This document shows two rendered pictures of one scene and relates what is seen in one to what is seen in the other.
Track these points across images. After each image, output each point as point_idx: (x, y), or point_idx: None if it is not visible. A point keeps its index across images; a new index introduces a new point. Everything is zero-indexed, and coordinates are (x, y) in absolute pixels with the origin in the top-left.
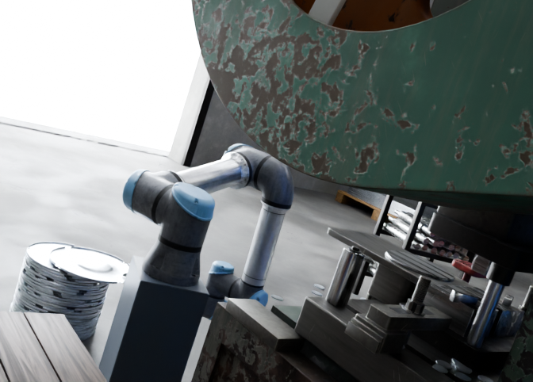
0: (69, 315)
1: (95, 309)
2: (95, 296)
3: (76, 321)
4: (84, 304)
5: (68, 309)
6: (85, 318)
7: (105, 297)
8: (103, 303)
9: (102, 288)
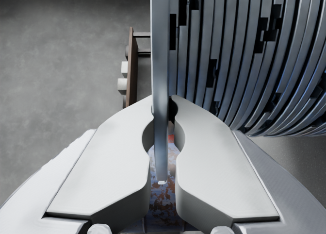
0: (264, 136)
1: (294, 112)
2: (236, 123)
3: (290, 136)
4: (247, 134)
5: (247, 135)
6: (302, 128)
7: (298, 43)
8: (323, 52)
9: (221, 104)
